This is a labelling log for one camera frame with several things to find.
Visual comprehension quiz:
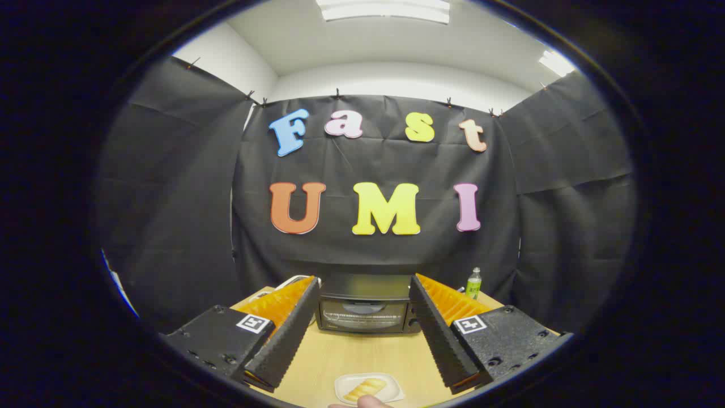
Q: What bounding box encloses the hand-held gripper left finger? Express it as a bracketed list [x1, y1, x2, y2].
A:
[160, 276, 321, 393]

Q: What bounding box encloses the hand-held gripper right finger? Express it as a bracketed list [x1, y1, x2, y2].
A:
[409, 273, 573, 396]

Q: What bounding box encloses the black toaster oven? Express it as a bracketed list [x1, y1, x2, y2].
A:
[315, 274, 423, 335]

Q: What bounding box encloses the yellow bread roll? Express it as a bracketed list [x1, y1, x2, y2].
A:
[344, 378, 387, 403]

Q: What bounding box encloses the white square plate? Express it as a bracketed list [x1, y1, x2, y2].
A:
[334, 372, 405, 406]

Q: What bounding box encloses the small ceiling light panel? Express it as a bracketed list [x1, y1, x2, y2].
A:
[538, 50, 577, 78]

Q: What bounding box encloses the large ceiling light panel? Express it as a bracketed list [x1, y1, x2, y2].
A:
[315, 0, 451, 24]

